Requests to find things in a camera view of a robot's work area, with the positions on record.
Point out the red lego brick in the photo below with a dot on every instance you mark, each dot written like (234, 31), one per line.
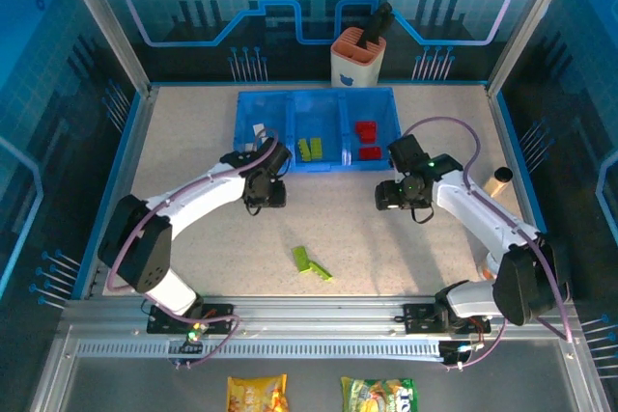
(366, 129)
(371, 153)

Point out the lime green lego brick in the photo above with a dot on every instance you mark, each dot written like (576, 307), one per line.
(316, 148)
(301, 258)
(304, 149)
(320, 271)

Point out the white curved lego brick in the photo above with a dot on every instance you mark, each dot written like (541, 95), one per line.
(258, 129)

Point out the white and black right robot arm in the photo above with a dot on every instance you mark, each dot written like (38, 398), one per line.
(483, 219)

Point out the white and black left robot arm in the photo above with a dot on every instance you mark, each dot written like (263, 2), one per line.
(193, 202)

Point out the blue three-compartment plastic container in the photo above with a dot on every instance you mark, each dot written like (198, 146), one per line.
(318, 108)

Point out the wooden cylinder with black top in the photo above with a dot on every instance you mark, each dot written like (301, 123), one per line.
(499, 181)

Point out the white and pink knife holder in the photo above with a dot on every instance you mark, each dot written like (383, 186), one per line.
(355, 67)

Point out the green snack bag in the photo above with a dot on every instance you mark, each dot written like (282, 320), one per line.
(376, 395)

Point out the yellow snack bag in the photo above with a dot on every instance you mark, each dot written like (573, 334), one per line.
(258, 393)

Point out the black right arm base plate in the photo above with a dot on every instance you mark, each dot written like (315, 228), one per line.
(417, 318)

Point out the aluminium frame rail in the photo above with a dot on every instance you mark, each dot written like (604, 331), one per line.
(314, 310)

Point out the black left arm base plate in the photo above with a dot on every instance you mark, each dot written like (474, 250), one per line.
(219, 314)

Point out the aluminium frame post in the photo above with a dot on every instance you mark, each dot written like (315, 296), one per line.
(528, 21)
(106, 21)

